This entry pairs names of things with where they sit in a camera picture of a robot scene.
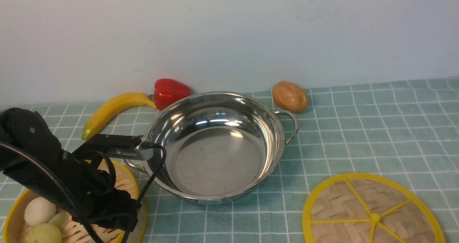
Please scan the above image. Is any bamboo steamer basket yellow rim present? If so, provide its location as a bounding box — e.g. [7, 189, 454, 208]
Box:
[3, 160, 148, 243]

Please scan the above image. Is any woven bamboo steamer lid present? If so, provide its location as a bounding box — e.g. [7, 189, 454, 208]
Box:
[302, 173, 446, 243]

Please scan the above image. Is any green dumpling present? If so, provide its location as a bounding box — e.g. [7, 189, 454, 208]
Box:
[48, 211, 69, 230]

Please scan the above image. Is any white round bun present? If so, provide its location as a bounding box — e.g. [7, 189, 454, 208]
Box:
[24, 197, 56, 227]

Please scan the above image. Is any red bell pepper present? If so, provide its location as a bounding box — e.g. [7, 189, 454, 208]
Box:
[149, 78, 191, 111]

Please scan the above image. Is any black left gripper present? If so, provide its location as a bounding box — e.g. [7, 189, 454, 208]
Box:
[54, 151, 139, 232]

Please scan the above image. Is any yellow banana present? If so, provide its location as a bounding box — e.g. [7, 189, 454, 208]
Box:
[81, 92, 156, 140]

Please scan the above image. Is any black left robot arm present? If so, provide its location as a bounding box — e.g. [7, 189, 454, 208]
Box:
[1, 108, 138, 232]

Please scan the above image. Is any brown potato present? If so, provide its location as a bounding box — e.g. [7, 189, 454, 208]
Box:
[271, 81, 309, 113]

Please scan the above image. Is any greenish round bun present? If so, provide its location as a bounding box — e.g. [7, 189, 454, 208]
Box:
[24, 223, 62, 243]

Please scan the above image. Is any stainless steel pot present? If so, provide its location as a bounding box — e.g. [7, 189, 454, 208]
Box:
[123, 91, 298, 204]

